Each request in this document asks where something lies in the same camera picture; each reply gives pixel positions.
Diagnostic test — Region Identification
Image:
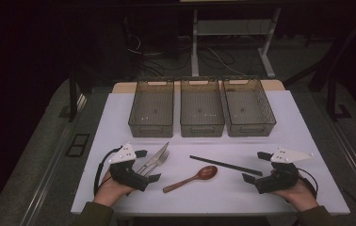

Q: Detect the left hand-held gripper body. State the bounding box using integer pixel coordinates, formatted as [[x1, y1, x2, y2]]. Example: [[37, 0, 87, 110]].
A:
[[107, 142, 151, 192]]

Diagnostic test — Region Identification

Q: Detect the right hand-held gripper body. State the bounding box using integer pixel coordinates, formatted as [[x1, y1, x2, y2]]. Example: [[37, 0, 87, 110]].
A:
[[254, 146, 315, 195]]

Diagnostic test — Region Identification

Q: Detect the silver metal knife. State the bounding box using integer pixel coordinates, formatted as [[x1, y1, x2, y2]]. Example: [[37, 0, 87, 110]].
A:
[[136, 141, 170, 175]]

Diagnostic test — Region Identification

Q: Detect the silver metal fork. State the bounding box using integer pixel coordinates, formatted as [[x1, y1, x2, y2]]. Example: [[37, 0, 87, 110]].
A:
[[141, 149, 170, 178]]

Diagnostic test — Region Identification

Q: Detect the brown wooden spoon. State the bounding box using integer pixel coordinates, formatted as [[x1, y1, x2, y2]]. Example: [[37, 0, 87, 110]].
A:
[[162, 165, 218, 194]]

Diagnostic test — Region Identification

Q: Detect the clear brown plastic bin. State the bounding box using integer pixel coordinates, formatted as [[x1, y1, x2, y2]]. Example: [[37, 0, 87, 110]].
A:
[[127, 78, 175, 138], [179, 77, 226, 138], [221, 76, 277, 137]]

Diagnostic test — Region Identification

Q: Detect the person's left hand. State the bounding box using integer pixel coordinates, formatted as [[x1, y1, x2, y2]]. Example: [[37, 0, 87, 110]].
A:
[[92, 169, 137, 208]]

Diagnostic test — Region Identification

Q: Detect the person's right hand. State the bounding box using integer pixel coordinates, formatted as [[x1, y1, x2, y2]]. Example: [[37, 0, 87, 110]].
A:
[[269, 169, 320, 212]]

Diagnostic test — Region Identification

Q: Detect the black metal stand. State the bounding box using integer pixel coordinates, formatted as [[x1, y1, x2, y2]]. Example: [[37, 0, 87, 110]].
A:
[[68, 67, 94, 123]]

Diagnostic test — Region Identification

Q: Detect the dark angled metal stand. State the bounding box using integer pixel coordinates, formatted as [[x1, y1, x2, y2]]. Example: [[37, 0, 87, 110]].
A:
[[283, 8, 356, 121]]

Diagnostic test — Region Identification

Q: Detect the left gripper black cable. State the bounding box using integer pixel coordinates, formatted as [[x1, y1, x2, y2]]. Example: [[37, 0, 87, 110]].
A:
[[93, 147, 122, 197]]

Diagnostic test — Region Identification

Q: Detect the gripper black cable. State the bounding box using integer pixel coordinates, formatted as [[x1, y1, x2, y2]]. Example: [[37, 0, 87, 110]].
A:
[[93, 147, 122, 197], [297, 168, 319, 200]]

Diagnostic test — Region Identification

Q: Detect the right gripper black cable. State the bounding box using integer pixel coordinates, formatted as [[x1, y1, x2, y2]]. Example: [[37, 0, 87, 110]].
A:
[[297, 168, 319, 200]]

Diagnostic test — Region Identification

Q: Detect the tangle of floor cables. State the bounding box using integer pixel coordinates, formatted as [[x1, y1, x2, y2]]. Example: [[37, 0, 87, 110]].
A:
[[123, 17, 250, 78]]

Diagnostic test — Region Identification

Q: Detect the white metal stand frame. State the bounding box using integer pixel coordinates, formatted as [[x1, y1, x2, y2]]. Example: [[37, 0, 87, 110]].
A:
[[190, 8, 283, 79]]

